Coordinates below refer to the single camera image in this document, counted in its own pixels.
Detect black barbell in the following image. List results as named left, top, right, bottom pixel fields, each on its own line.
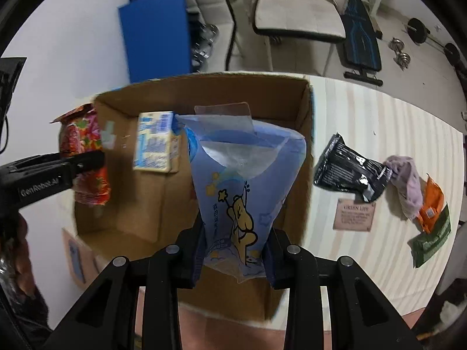
left=406, top=17, right=462, bottom=64

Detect chrome dumbbell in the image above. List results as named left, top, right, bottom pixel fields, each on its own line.
left=388, top=37, right=412, bottom=71

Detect red floral snack packet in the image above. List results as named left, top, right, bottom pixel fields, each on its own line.
left=50, top=104, right=111, bottom=207

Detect cardboard box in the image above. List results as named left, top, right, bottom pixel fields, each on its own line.
left=61, top=71, right=315, bottom=322

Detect pink card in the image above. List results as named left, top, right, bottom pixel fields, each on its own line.
left=333, top=198, right=377, bottom=232

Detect black snack packet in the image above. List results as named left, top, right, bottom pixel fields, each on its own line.
left=314, top=133, right=393, bottom=202

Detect black weight bench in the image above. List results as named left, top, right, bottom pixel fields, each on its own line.
left=339, top=0, right=384, bottom=87

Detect orange snack packet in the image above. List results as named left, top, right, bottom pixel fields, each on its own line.
left=416, top=176, right=446, bottom=233

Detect green snack packet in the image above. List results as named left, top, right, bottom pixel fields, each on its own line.
left=407, top=204, right=452, bottom=269

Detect blue and white carton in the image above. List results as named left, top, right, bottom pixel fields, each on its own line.
left=132, top=111, right=183, bottom=174

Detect blue board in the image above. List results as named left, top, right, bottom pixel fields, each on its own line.
left=117, top=0, right=193, bottom=84

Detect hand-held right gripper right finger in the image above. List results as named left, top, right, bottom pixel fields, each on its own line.
left=263, top=228, right=424, bottom=350

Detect lilac cloth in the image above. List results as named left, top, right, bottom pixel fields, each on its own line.
left=382, top=155, right=424, bottom=221

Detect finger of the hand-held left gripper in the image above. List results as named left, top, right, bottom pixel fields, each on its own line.
left=67, top=150, right=106, bottom=180

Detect white padded chair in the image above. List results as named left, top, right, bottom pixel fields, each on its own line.
left=252, top=0, right=347, bottom=43

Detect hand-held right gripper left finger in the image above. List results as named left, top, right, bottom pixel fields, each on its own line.
left=53, top=217, right=205, bottom=350

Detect blue cartoon tissue pack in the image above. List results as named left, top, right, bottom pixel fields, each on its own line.
left=177, top=102, right=306, bottom=284

